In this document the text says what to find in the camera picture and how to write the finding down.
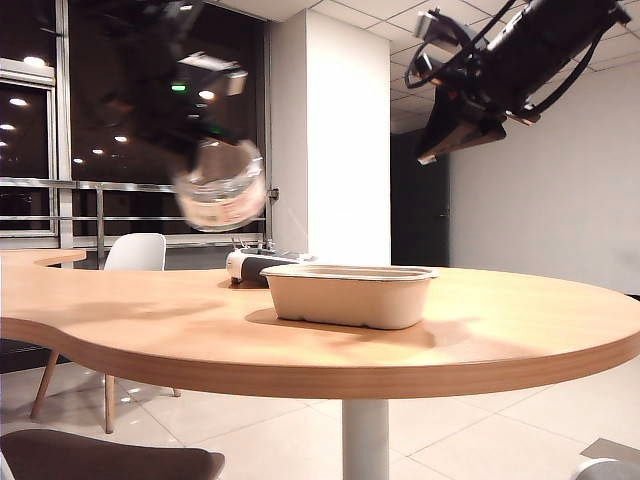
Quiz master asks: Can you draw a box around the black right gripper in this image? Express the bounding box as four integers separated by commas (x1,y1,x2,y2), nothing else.
416,47,544,164

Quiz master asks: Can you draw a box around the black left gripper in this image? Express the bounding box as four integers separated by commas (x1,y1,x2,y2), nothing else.
107,54,249,161

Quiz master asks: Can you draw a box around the clear plastic labelled jar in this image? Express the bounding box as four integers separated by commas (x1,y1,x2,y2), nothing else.
172,138,266,234

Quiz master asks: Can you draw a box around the beige pulp rectangular tray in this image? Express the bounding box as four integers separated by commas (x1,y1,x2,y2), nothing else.
259,264,440,331

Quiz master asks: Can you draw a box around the dark door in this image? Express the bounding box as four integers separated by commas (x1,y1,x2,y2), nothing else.
391,127,451,268

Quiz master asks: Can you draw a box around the metal railing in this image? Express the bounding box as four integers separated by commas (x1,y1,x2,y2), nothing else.
0,177,281,251

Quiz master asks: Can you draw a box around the white square pillar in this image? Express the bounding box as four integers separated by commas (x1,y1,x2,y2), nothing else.
269,9,391,266

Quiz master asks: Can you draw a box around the white chair with wooden legs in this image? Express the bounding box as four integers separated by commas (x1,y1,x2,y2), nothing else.
30,232,181,434

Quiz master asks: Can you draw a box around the white and black remote controller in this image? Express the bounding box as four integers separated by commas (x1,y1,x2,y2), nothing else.
224,238,319,289

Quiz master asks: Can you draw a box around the dark brown seat chair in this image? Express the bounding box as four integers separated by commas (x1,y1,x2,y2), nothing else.
0,428,226,480

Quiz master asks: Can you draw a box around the grey seat white chair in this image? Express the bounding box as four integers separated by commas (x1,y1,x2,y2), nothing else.
572,457,640,480

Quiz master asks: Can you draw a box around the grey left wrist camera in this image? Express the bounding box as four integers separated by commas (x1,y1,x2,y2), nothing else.
224,69,250,97

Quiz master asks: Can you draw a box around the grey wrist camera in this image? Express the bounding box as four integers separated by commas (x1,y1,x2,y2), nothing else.
415,8,476,51
224,69,250,97

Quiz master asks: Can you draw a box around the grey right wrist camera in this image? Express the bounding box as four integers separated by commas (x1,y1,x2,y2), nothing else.
415,8,476,51

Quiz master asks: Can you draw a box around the white window frame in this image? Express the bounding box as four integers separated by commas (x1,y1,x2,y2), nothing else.
0,0,75,251

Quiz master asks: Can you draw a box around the white table pedestal leg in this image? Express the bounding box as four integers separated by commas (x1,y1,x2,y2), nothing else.
342,398,390,480

